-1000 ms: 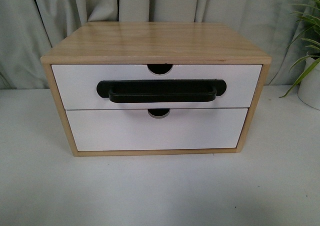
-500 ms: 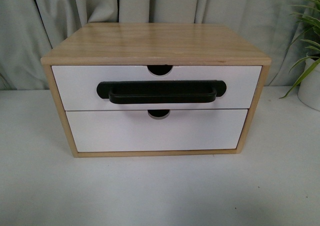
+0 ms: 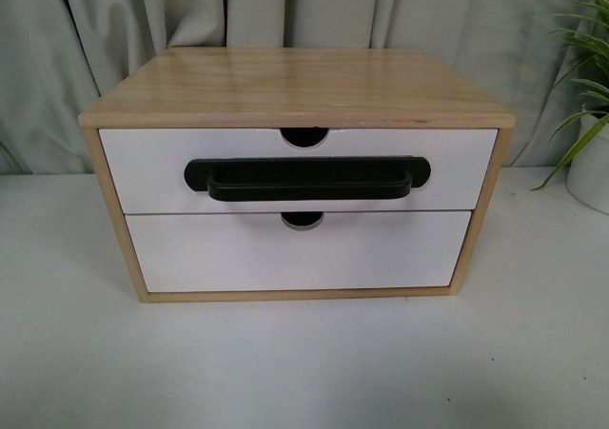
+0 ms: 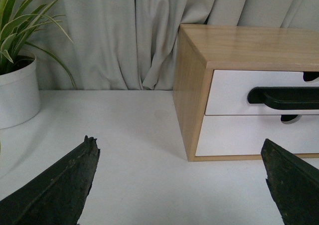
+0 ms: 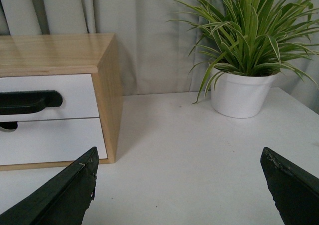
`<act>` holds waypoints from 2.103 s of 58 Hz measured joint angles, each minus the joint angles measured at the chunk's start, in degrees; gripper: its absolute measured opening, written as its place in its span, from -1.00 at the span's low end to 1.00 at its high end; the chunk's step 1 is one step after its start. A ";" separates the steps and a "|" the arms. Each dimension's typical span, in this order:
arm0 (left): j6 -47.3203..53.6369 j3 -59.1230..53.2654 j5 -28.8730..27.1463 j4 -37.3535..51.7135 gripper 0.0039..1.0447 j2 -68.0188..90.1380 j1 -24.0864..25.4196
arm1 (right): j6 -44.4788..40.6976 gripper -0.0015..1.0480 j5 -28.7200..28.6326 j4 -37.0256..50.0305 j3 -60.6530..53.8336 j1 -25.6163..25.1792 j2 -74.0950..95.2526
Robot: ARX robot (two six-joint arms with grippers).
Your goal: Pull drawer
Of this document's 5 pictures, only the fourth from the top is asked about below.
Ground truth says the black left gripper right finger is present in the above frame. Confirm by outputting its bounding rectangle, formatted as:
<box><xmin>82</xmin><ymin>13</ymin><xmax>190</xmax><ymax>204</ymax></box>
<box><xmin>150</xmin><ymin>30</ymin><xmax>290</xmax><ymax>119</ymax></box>
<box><xmin>261</xmin><ymin>139</ymin><xmax>319</xmax><ymax>225</ymax></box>

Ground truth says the grey curtain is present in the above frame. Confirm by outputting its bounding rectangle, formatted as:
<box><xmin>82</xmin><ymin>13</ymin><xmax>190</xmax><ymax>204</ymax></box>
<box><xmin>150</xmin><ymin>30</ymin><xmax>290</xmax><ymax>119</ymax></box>
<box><xmin>31</xmin><ymin>0</ymin><xmax>319</xmax><ymax>90</ymax></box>

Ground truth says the wooden drawer cabinet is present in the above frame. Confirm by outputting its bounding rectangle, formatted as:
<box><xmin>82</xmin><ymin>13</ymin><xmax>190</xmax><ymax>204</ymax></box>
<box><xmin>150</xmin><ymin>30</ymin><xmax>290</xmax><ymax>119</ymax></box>
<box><xmin>173</xmin><ymin>24</ymin><xmax>319</xmax><ymax>162</ymax></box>

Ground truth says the white plant pot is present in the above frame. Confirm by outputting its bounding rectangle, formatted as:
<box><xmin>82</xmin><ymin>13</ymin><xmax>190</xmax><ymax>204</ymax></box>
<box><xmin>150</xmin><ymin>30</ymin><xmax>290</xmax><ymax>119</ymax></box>
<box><xmin>0</xmin><ymin>50</ymin><xmax>40</xmax><ymax>129</ymax></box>

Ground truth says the green striped houseplant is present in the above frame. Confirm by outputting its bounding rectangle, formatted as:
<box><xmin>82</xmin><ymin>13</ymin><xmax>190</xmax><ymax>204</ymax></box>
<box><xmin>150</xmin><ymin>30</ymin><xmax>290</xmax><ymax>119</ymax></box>
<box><xmin>0</xmin><ymin>0</ymin><xmax>77</xmax><ymax>88</ymax></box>

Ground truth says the black drawer handle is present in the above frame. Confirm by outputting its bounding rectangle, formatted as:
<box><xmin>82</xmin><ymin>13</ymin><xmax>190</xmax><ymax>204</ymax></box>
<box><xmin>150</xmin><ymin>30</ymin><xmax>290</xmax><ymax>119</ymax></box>
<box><xmin>247</xmin><ymin>87</ymin><xmax>319</xmax><ymax>110</ymax></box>

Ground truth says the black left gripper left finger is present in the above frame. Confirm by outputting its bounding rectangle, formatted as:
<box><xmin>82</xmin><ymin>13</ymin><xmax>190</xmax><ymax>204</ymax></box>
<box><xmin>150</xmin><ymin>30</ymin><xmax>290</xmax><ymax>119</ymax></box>
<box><xmin>0</xmin><ymin>136</ymin><xmax>100</xmax><ymax>225</ymax></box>

